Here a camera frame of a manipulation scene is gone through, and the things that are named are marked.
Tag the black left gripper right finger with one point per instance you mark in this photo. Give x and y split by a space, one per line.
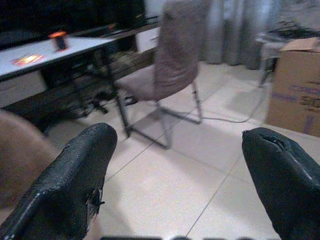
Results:
287 185

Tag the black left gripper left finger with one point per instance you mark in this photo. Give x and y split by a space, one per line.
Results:
62 180

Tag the brown round sofa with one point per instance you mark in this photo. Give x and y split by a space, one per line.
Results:
20 155

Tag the large cardboard box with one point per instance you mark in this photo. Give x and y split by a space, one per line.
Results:
292 82

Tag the red and yellow packet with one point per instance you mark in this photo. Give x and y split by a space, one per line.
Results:
28 60

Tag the white long table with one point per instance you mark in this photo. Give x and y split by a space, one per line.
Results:
50 52

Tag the grey side table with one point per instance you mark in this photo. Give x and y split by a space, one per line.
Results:
266 50

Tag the orange and black bottle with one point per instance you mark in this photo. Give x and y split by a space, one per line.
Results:
58 41

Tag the grey curtain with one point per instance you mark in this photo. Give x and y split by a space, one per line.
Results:
237 32

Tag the black television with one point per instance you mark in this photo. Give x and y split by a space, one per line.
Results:
62 15

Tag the low television cabinet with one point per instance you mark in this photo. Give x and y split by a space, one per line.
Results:
147 37

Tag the brown fabric metal-legged chair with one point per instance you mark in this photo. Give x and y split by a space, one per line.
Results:
175 55

